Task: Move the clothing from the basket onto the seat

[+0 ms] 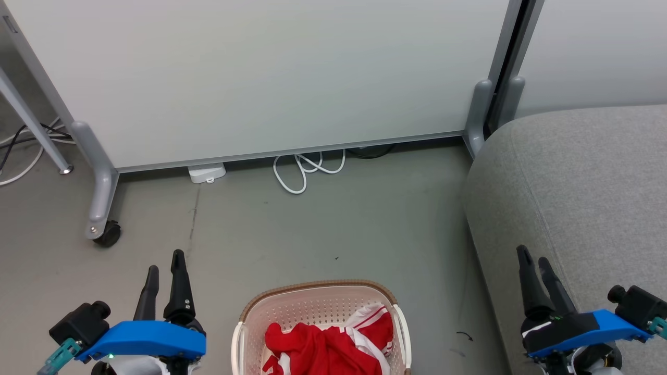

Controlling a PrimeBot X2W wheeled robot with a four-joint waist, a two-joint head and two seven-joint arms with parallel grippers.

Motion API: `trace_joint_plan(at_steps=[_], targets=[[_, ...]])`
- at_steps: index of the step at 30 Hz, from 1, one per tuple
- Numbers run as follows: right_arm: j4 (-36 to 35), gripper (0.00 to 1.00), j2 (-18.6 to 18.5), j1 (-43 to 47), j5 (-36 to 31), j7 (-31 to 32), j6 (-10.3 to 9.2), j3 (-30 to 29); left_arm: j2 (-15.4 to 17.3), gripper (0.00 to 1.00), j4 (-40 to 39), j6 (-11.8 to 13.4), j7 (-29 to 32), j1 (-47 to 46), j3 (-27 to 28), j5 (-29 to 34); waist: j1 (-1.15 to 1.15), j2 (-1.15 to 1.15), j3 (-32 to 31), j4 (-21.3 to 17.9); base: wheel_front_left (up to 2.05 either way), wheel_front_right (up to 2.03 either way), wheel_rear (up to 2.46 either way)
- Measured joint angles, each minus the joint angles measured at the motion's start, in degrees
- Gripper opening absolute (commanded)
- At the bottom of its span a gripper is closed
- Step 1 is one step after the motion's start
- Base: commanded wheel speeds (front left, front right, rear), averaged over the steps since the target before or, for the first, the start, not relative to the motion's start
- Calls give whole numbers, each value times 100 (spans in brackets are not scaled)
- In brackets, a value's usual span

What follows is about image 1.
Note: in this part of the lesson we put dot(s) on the cream perforated laundry basket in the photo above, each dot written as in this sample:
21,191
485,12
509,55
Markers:
312,307

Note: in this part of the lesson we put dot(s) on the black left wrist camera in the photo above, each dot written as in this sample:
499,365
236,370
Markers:
81,323

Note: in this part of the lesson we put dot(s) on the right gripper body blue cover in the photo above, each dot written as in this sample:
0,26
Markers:
573,330

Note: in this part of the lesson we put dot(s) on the black caster wheel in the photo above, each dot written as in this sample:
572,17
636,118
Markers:
109,234

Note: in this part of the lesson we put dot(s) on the grey fabric sofa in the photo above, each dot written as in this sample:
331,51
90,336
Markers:
583,198

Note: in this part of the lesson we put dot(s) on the red and white garment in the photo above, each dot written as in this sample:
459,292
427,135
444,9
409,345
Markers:
318,349

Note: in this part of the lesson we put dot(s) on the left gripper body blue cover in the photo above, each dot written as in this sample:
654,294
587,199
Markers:
151,338

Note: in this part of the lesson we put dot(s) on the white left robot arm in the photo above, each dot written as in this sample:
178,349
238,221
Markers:
138,366

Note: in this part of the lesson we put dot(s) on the small black floor scrap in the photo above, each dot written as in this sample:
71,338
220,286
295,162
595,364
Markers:
465,335

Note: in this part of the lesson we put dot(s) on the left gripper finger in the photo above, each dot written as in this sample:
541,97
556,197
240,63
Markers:
180,291
148,297

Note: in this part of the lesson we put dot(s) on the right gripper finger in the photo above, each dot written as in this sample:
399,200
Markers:
560,297
532,291

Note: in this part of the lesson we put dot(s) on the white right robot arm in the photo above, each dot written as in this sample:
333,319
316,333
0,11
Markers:
589,362

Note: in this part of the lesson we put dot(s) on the white power adapter box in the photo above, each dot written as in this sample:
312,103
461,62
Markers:
207,172

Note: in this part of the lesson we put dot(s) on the white partition panel grey frame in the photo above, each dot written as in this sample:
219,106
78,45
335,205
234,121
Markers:
260,78
599,52

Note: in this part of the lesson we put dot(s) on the grey partition foot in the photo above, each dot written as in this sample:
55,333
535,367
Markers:
511,99
478,117
101,177

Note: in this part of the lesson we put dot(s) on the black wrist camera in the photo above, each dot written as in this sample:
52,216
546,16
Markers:
638,304
81,323

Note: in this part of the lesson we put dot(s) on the grey metal table leg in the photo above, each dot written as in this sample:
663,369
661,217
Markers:
31,122

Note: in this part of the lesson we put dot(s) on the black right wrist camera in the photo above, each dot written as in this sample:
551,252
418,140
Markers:
638,304

